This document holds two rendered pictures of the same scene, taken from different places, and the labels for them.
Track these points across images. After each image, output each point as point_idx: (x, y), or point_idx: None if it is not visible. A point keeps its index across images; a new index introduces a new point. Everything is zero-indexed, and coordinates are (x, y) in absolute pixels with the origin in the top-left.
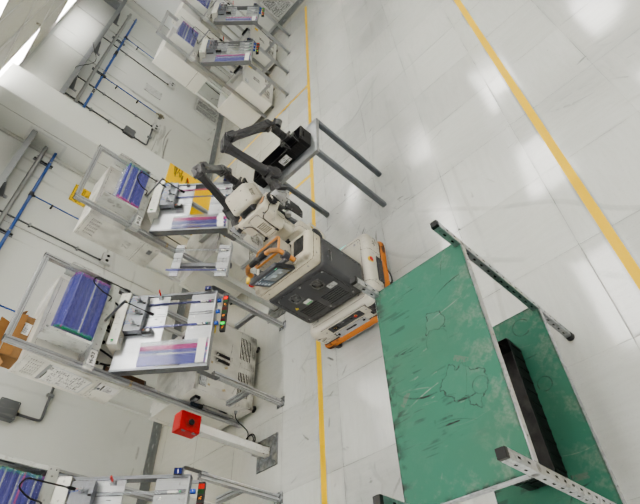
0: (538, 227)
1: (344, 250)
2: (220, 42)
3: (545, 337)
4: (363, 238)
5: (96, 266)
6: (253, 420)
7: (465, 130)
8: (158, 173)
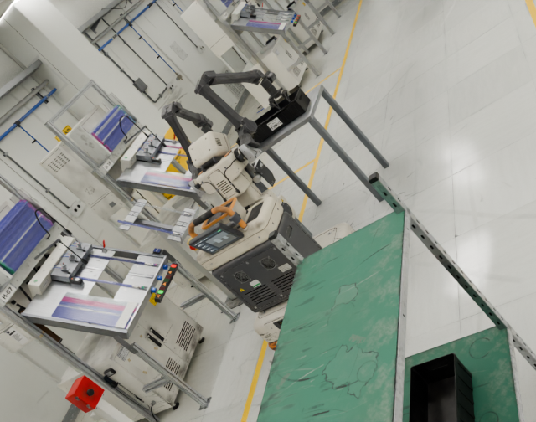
0: None
1: (317, 238)
2: (258, 8)
3: (506, 364)
4: (341, 227)
5: (62, 213)
6: (171, 419)
7: (494, 126)
8: (156, 131)
